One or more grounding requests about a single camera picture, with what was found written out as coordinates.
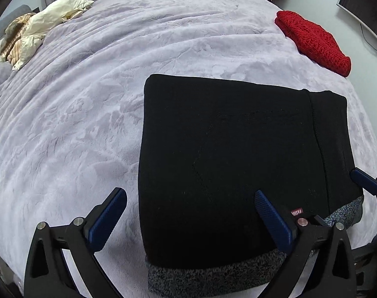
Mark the curved dark monitor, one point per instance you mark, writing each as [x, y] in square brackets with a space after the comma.
[365, 6]

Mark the lilac plush blanket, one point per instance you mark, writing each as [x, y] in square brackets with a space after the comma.
[98, 99]

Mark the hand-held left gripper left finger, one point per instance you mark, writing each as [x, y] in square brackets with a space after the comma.
[109, 215]

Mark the grey padded headboard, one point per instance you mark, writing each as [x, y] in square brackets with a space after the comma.
[11, 20]

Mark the cream and beige jacket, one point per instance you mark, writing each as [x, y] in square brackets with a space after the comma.
[45, 24]

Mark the black sweater grey hem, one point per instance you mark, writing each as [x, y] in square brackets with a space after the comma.
[222, 161]

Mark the red knit sweater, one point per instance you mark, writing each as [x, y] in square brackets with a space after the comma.
[315, 40]

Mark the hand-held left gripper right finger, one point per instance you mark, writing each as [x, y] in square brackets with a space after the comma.
[273, 220]

